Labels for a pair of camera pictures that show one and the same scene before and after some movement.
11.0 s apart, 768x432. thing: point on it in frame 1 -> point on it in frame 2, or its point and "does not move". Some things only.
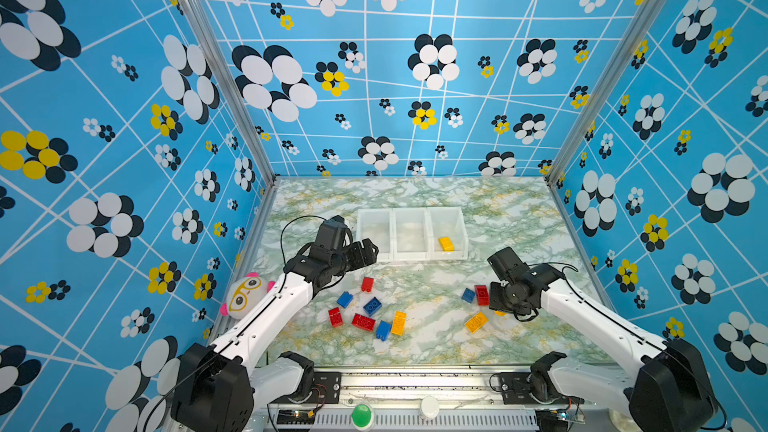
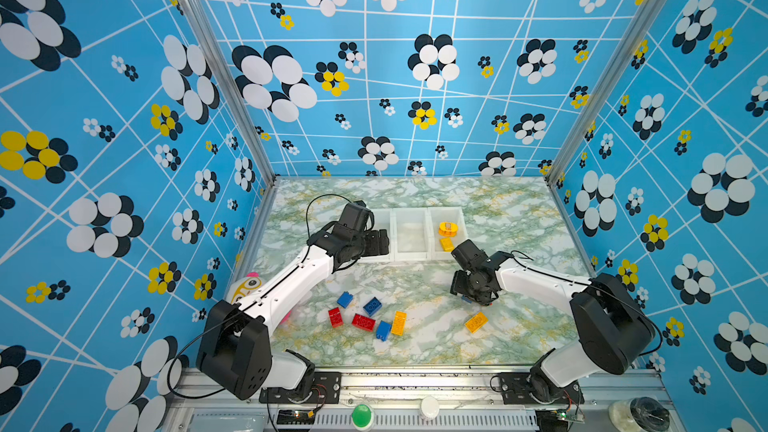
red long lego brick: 361,322 does not move
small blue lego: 344,299 does not move
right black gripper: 493,288 -> 456,287
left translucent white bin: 377,225 does not move
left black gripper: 359,260 -> 375,248
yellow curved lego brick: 446,244 does not move
